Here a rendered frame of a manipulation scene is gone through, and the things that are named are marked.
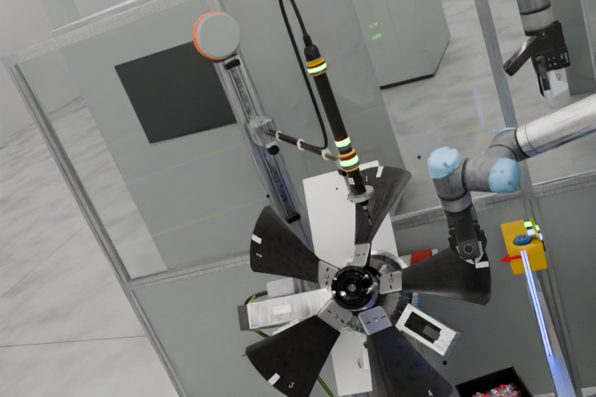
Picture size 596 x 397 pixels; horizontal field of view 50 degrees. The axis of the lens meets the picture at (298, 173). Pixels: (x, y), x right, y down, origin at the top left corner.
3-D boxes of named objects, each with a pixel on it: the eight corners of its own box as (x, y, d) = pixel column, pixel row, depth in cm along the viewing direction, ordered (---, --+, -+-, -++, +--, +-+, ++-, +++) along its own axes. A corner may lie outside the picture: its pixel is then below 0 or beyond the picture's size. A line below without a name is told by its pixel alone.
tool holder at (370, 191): (340, 197, 166) (328, 164, 162) (362, 185, 168) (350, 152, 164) (356, 206, 158) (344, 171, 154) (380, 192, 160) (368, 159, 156)
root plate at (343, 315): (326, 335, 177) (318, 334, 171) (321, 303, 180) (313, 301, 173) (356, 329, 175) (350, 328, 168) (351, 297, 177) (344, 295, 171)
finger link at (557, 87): (573, 103, 161) (563, 67, 161) (549, 109, 163) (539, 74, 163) (571, 103, 164) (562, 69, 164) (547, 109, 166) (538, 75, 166)
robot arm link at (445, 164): (456, 168, 138) (419, 167, 143) (466, 203, 145) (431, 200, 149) (466, 144, 143) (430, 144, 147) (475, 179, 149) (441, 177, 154)
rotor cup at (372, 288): (342, 322, 179) (329, 320, 167) (334, 270, 183) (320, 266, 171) (393, 312, 174) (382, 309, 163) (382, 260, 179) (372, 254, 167)
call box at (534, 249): (507, 251, 203) (499, 223, 200) (539, 245, 201) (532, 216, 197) (514, 279, 189) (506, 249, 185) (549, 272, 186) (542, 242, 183)
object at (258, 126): (253, 144, 220) (244, 121, 217) (270, 135, 222) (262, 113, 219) (263, 148, 211) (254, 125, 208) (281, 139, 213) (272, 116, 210)
